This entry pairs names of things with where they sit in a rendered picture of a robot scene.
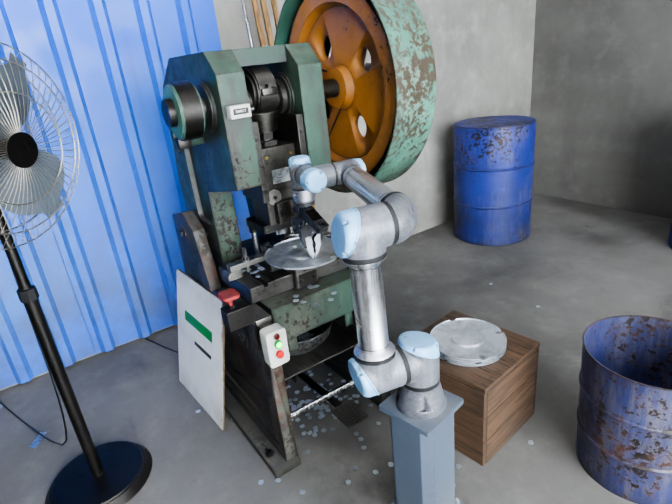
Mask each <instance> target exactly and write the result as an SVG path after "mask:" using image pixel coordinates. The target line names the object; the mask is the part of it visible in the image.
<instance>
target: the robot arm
mask: <svg viewBox="0 0 672 504"><path fill-rule="evenodd" d="M288 163H289V172H290V179H291V186H292V192H293V194H292V196H293V199H294V200H293V204H295V206H296V212H297V215H295V216H294V217H291V221H292V228H293V231H294V232H296V233H297V234H300V235H299V237H300V240H301V246H302V247H303V248H304V249H305V250H306V251H307V253H308V254H309V256H310V257H312V258H316V256H317V254H318V252H319V249H320V246H321V244H322V239H323V232H326V231H328V228H329V224H328V223H327V222H326V221H325V220H324V219H323V217H322V216H321V215H320V214H319V213H318V212H317V211H316V210H315V208H314V207H313V206H312V205H314V204H315V193H318V192H321V191H322V190H323V189H324V188H327V187H332V186H337V185H342V184H344V185H345V186H347V187H348V188H349V189H350V190H351V191H352V192H354V193H355V194H356V195H357V196H358V197H359V198H361V199H362V200H363V201H364V202H365V203H367V204H368V205H364V206H360V207H351V208H349V209H347V210H343V211H340V212H338V213H337V214H336V215H335V216H334V218H333V221H332V225H331V241H332V244H333V249H334V252H335V254H336V255H337V256H338V257H339V258H342V261H343V263H345V264H346V265H347V266H349V273H350V281H351V289H352V297H353V306H354V314H355V322H356V331H357V339H358V344H357V345H356V346H355V347H354V358H351V359H349V360H348V368H349V372H350V375H351V377H352V380H353V382H354V384H355V386H356V387H357V389H358V391H359V392H360V393H361V394H362V395H363V396H364V397H367V398H369V397H372V396H376V395H380V394H382V393H384V392H387V391H390V390H393V389H396V388H398V390H397V393H396V406H397V408H398V410H399V411H400V412H401V413H402V414H403V415H405V416H407V417H409V418H412V419H417V420H428V419H432V418H435V417H437V416H439V415H440V414H442V413H443V411H444V410H445V408H446V395H445V392H444V390H443V389H442V385H441V383H440V362H439V356H440V351H439V344H438V342H437V340H436V339H435V338H434V337H433V336H431V335H430V334H427V333H425V332H420V331H407V332H404V333H402V334H401V335H400V336H399V337H398V340H397V344H395V345H394V344H393V343H392V342H391V341H389V336H388V325H387V315H386V304H385V294H384V284H383V273H382V262H383V261H384V260H385V259H386V257H387V252H386V247H388V246H392V245H395V244H399V243H401V242H403V241H405V240H406V239H407V238H408V237H409V236H410V235H411V234H412V233H413V231H414V229H415V227H416V224H417V210H416V207H415V205H414V203H413V202H412V200H411V199H410V198H409V197H407V196H406V195H405V194H403V193H402V192H400V191H393V190H391V189H390V188H389V187H387V186H386V185H384V184H383V183H382V182H380V181H379V180H377V179H376V178H375V177H373V176H372V175H370V174H369V173H368V172H366V166H365V163H364V162H363V160H362V159H360V158H356V159H348V160H344V161H338V162H333V163H327V164H322V165H317V166H311V161H310V157H309V156H308V155H297V156H293V157H290V158H289V160H288ZM295 217H297V218H295ZM293 222H294V224H295V228H294V226H293ZM310 234H312V238H310V237H308V236H310ZM312 246H313V247H312ZM313 250H314V251H313Z"/></svg>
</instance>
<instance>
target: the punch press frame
mask: <svg viewBox="0 0 672 504"><path fill-rule="evenodd" d="M258 65H264V66H266V67H267V68H268V69H269V70H270V71H271V73H272V74H273V76H274V79H279V80H280V81H281V82H282V83H283V84H284V86H285V89H286V92H287V96H288V105H287V109H286V111H285V112H284V113H285V114H289V113H290V114H291V113H296V114H302V118H303V126H304V134H305V142H306V150H307V155H308V156H309V157H310V161H311V166H317V165H322V164H327V163H332V162H331V153H330V143H329V134H328V124H327V115H326V105H325V96H324V86H323V77H322V68H321V62H320V60H319V59H318V57H317V56H316V54H315V52H314V51H313V49H312V48H311V46H310V45H309V43H308V42H306V43H295V44H284V45H273V46H262V47H251V48H240V49H229V50H218V51H207V52H200V53H194V54H189V55H184V56H179V57H173V58H169V60H168V65H167V70H166V75H165V80H164V84H163V90H164V87H165V85H166V83H168V82H175V81H183V80H188V81H190V82H191V83H192V84H193V85H194V86H195V88H196V89H197V91H198V93H199V95H200V98H202V99H203V100H204V102H205V105H206V108H207V117H206V118H205V131H204V133H203V139H204V144H200V145H195V146H192V147H191V148H186V149H175V148H174V147H173V148H174V154H175V160H176V165H177V171H178V177H179V182H180V186H181V189H182V193H183V197H184V201H185V205H186V208H187V211H190V210H193V211H194V213H195V214H196V216H197V218H198V219H199V221H200V223H201V224H202V226H203V228H204V230H205V233H206V236H207V240H208V243H209V246H210V249H211V252H212V256H213V259H214V262H215V265H216V269H217V272H218V275H219V278H220V281H221V285H222V288H223V287H226V286H228V287H229V288H232V287H231V286H229V285H228V284H227V283H226V282H224V281H223V280H222V279H221V275H220V270H219V266H220V265H223V264H226V263H229V262H235V261H236V260H239V259H242V256H243V254H242V247H246V250H247V255H248V256H251V255H253V254H254V253H255V251H254V246H253V240H252V238H250V239H247V240H244V241H241V237H240V232H239V227H238V221H237V216H236V211H235V206H234V200H233V195H232V191H240V190H244V189H248V188H252V187H256V186H260V185H262V179H261V173H260V167H259V161H258V155H257V149H256V143H255V137H254V131H253V124H252V118H251V117H245V118H239V119H234V120H231V119H227V115H226V109H225V106H231V105H237V104H244V103H246V104H249V100H248V94H247V88H246V82H245V76H244V71H243V68H244V67H249V66H258ZM288 235H289V233H288V228H287V232H286V233H284V234H281V235H279V234H278V235H275V234H274V232H272V233H269V234H262V233H260V232H257V236H258V242H259V248H260V251H261V247H260V245H262V244H264V243H265V242H271V241H274V240H276V241H277V242H278V239H281V238H284V237H287V236H288ZM310 285H313V286H314V285H319V287H317V288H312V289H310V288H307V286H305V287H303V288H300V289H296V288H292V289H290V290H287V291H285V292H282V293H279V294H277V295H274V296H272V297H269V298H267V299H264V300H261V301H259V302H256V304H257V305H258V306H259V307H261V308H262V309H263V310H265V311H266V312H267V313H268V314H270V315H271V317H272V321H271V322H272V323H273V324H274V323H278V324H280V325H281V326H282V327H283V328H285V330H286V336H287V342H288V349H289V352H293V351H295V350H297V349H298V343H297V337H296V336H298V335H300V334H303V333H305V332H307V331H309V330H312V329H314V328H316V327H318V326H321V325H323V324H325V323H327V322H329V321H332V320H334V319H336V318H338V317H341V316H342V324H343V325H344V326H349V325H351V324H353V316H352V311H354V306H353V297H352V289H351V281H350V273H349V270H348V269H346V268H344V269H341V270H339V271H336V272H334V273H331V274H328V275H326V276H323V277H321V278H318V282H315V283H313V284H310ZM334 291H336V292H337V293H336V294H334V295H332V294H331V292H334ZM295 294H297V295H299V296H298V297H296V298H295V297H293V295H295ZM329 298H334V300H333V301H328V299H329ZM294 299H299V301H298V302H293V300H294ZM301 301H306V303H303V304H302V303H300V302H301ZM316 302H318V303H319V305H318V306H313V303H316ZM353 385H355V384H354V382H353V380H350V381H348V382H346V383H344V384H342V385H340V386H339V387H337V388H335V389H333V390H331V391H329V392H327V393H326V394H324V395H322V396H320V397H318V398H316V399H314V400H312V401H311V402H309V403H307V404H305V405H303V406H301V407H299V408H298V409H296V410H294V411H292V412H290V413H291V419H292V418H294V417H296V416H298V415H300V414H301V413H303V412H305V411H307V410H309V409H311V408H312V407H314V406H316V405H318V404H320V403H322V402H323V401H325V400H327V399H329V398H331V397H333V396H334V395H336V394H338V393H340V392H342V391H344V390H345V389H347V388H349V387H351V386H353Z"/></svg>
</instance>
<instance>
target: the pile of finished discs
mask: <svg viewBox="0 0 672 504"><path fill-rule="evenodd" d="M430 335H431V336H433V337H434V338H435V339H436V340H437V342H438V344H439V351H440V356H439V358H440V359H442V360H448V361H446V362H448V363H451V364H454V365H459V366H466V367H477V366H484V365H488V364H491V363H494V362H496V361H498V360H499V359H500V358H501V357H502V356H503V355H504V354H505V352H506V344H507V338H506V335H505V333H504V332H501V330H500V328H499V327H497V326H496V325H494V324H492V323H489V322H487V321H484V320H479V319H473V318H456V320H454V321H452V320H451V321H450V320H447V321H444V322H441V323H439V324H438V325H436V326H435V327H434V328H433V329H432V331H431V332H430ZM499 357H500V358H499Z"/></svg>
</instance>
